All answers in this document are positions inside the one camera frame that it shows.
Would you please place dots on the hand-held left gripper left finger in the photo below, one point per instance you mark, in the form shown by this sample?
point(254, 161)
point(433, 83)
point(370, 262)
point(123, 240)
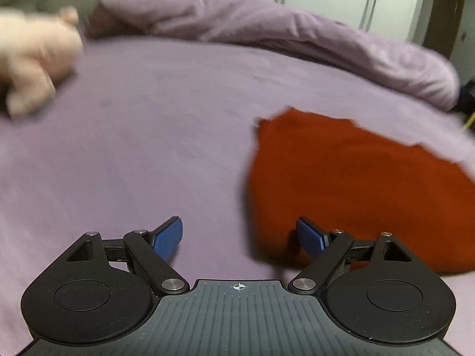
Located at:
point(169, 235)

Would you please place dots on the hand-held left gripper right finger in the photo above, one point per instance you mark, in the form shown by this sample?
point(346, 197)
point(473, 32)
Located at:
point(311, 235)

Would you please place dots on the red buttoned knit cardigan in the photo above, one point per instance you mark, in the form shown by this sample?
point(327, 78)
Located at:
point(356, 185)

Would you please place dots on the dark clothes heap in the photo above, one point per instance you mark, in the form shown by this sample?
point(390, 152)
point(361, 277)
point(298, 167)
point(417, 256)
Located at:
point(468, 96)

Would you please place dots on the lilac bed sheet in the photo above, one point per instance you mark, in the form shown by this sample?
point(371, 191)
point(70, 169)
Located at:
point(130, 137)

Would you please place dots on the rolled lilac duvet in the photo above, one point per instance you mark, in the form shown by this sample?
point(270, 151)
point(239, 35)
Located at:
point(278, 29)

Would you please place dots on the pink plush toy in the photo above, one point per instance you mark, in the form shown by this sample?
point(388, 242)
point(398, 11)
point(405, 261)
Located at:
point(37, 59)

